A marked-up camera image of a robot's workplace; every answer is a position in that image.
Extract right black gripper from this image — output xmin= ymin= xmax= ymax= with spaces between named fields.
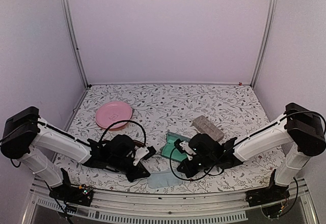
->
xmin=177 ymin=155 xmax=216 ymax=178

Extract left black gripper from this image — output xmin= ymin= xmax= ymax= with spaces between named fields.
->
xmin=108 ymin=155 xmax=150 ymax=183

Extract small blue cleaning cloth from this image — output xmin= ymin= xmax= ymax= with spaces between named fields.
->
xmin=147 ymin=172 xmax=182 ymax=189

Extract blue glasses case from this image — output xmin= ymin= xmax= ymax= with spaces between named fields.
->
xmin=160 ymin=131 xmax=191 ymax=162

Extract grey glasses case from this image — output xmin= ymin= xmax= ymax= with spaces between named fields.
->
xmin=191 ymin=115 xmax=224 ymax=142

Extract brown sunglasses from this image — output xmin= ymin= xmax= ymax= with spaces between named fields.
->
xmin=133 ymin=140 xmax=145 ymax=148

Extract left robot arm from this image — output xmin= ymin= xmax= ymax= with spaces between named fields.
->
xmin=1 ymin=106 xmax=156 ymax=201

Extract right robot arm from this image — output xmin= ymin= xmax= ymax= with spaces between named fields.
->
xmin=174 ymin=103 xmax=325 ymax=202

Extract pink plate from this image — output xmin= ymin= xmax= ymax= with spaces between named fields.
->
xmin=95 ymin=101 xmax=133 ymax=129

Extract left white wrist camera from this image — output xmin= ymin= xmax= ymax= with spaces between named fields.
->
xmin=133 ymin=146 xmax=156 ymax=166

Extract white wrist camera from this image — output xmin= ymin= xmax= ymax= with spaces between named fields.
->
xmin=133 ymin=146 xmax=156 ymax=166
xmin=174 ymin=139 xmax=196 ymax=156

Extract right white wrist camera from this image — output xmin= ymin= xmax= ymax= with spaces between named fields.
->
xmin=174 ymin=139 xmax=196 ymax=156

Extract left black cable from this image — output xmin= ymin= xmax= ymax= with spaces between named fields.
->
xmin=98 ymin=120 xmax=147 ymax=148

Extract front aluminium rail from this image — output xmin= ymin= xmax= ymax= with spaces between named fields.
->
xmin=20 ymin=175 xmax=322 ymax=223

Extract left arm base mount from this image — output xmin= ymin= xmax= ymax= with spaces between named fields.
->
xmin=49 ymin=168 xmax=94 ymax=207

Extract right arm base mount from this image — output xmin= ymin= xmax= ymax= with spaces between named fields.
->
xmin=246 ymin=170 xmax=290 ymax=219

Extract right aluminium frame post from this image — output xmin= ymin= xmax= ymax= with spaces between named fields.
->
xmin=250 ymin=0 xmax=277 ymax=90

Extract aluminium frame post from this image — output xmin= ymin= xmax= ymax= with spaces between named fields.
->
xmin=61 ymin=0 xmax=89 ymax=89
xmin=250 ymin=0 xmax=277 ymax=90

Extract left aluminium frame post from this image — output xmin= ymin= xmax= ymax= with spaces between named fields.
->
xmin=61 ymin=0 xmax=89 ymax=89

